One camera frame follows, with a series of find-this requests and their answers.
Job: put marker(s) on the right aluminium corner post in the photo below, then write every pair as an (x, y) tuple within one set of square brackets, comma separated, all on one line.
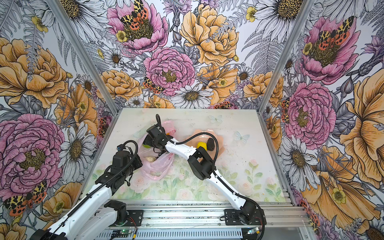
[(291, 40)]

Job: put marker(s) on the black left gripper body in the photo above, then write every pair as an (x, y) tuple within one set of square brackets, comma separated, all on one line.
[(137, 164)]

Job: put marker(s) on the fake pale yellow pear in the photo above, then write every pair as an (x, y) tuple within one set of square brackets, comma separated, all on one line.
[(151, 159)]

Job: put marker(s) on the aluminium corner post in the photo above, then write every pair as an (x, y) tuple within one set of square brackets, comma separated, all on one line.
[(76, 42), (291, 40)]

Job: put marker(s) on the pink printed plastic bag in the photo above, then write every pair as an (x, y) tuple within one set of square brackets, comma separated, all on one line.
[(158, 169)]

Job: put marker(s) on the right green circuit board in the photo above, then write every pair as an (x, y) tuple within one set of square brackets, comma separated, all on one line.
[(253, 231)]

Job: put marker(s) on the white ventilated cable duct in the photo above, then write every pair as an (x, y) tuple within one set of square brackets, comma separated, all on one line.
[(178, 234)]

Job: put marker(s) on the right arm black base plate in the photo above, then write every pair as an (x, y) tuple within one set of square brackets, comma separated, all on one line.
[(234, 217)]

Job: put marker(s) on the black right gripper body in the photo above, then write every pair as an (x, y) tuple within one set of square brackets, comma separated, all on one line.
[(151, 141)]

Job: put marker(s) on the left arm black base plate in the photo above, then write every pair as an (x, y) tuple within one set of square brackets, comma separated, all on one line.
[(134, 218)]

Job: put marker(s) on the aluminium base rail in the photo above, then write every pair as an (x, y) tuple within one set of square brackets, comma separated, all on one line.
[(192, 214)]

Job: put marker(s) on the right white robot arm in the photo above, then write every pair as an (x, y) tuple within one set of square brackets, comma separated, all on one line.
[(204, 168)]

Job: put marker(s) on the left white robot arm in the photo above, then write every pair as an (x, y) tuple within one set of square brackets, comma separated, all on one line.
[(96, 211)]

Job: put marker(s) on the fake yellow lemon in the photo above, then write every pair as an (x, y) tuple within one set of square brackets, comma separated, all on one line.
[(202, 145)]

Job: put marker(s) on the left green circuit board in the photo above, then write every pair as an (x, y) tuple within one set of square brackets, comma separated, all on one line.
[(124, 234)]

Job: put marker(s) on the green circuit board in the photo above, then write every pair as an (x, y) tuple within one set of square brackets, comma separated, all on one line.
[(124, 234), (253, 231)]

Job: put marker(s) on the left aluminium corner post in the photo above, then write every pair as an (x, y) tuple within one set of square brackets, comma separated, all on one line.
[(76, 42)]

